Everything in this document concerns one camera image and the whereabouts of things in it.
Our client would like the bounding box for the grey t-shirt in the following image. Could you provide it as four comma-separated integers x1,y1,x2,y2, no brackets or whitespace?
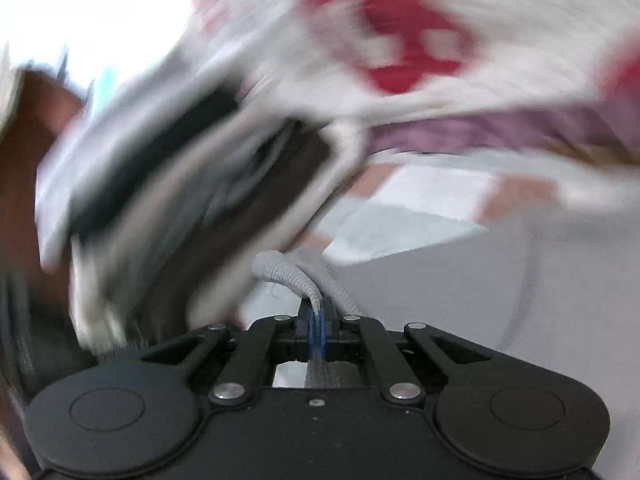
240,225,640,461

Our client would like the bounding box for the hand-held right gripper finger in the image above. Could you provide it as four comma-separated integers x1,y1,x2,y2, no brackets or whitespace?
141,300,317,407
320,300,494,406

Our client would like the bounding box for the stack of folded clothes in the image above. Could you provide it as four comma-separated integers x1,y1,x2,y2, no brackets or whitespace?
37,60,362,353

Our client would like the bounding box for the checked grey pink bed sheet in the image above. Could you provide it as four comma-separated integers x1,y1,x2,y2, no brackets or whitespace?
320,152,566,267

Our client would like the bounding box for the brown wooden furniture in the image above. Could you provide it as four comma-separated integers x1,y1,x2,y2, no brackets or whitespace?
0,72,87,311

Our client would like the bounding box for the white bear printed blanket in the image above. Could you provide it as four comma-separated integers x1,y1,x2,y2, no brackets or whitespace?
190,0,640,166

